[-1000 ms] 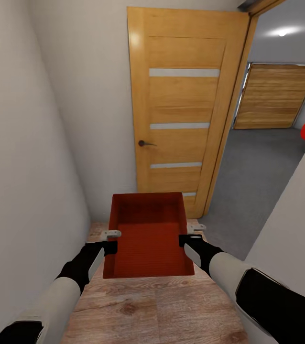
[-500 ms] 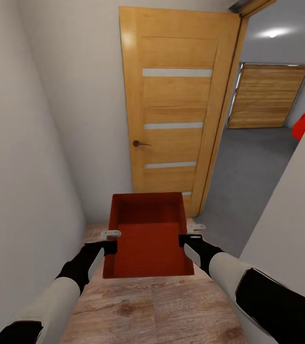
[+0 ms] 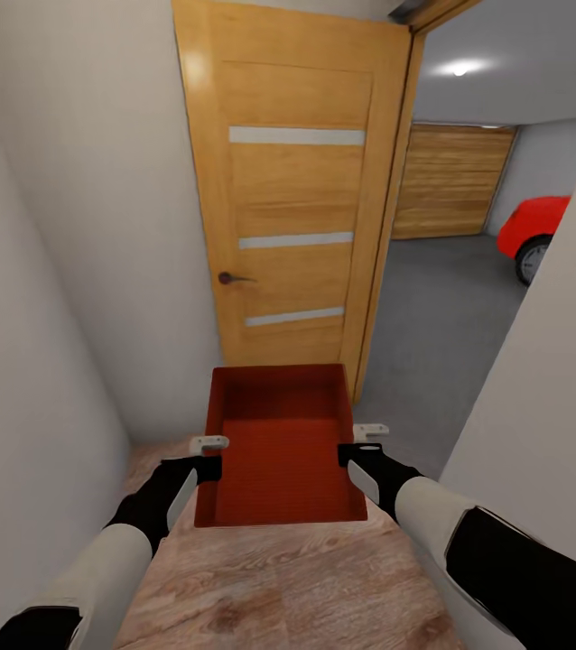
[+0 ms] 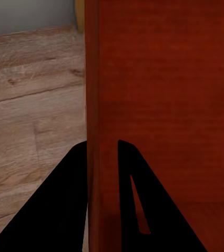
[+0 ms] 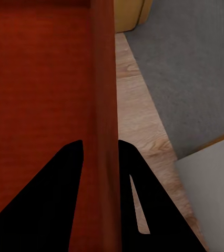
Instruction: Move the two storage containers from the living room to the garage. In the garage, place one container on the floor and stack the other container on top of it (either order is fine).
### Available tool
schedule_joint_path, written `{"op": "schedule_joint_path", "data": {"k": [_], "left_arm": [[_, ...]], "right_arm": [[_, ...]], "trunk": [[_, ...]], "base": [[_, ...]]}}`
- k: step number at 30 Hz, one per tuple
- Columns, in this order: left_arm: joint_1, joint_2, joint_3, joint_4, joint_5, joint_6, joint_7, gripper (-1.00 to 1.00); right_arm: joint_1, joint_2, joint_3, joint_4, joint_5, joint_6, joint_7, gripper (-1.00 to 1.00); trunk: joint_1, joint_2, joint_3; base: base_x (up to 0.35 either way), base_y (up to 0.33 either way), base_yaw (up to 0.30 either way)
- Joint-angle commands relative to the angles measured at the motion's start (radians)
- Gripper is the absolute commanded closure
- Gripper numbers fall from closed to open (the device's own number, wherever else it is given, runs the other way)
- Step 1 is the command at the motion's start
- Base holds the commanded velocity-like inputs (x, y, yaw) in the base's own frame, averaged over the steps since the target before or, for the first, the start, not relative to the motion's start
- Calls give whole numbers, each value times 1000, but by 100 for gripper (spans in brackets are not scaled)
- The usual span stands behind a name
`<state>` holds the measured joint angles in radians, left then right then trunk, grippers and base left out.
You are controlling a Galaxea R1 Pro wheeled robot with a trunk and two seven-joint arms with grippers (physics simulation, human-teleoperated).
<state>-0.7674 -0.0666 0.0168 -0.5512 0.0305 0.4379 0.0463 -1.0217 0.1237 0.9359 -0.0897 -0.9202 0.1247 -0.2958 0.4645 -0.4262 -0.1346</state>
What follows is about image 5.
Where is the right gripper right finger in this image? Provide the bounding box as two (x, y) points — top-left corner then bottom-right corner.
(118, 140), (206, 252)

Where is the storage box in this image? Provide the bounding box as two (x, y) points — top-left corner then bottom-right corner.
(0, 0), (122, 252)

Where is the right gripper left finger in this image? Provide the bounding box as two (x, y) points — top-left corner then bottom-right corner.
(0, 140), (84, 252)

